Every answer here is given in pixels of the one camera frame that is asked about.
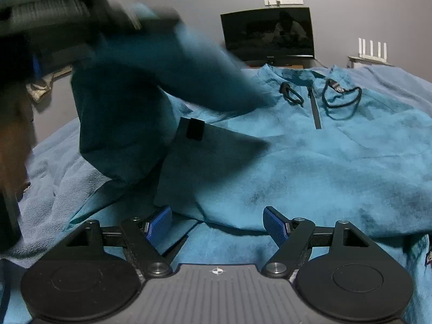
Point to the white antenna router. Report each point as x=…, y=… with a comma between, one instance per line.
x=371, y=52

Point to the wooden window sill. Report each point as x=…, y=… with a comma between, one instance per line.
x=62, y=71

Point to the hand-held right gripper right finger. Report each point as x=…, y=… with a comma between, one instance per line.
x=275, y=226

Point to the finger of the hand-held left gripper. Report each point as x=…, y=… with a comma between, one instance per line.
x=148, y=15

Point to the person's left forearm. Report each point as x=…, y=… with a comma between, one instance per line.
x=13, y=141

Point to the white crumpled cloth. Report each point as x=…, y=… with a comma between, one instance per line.
x=38, y=89

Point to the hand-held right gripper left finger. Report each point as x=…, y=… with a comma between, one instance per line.
x=158, y=226

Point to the light blue bed blanket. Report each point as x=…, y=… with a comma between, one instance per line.
x=50, y=182

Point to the black flat monitor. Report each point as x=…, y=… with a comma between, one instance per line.
x=266, y=33

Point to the white wall power strip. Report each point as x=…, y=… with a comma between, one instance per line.
x=283, y=0

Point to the teal zip jacket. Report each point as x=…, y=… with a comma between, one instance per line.
x=303, y=162

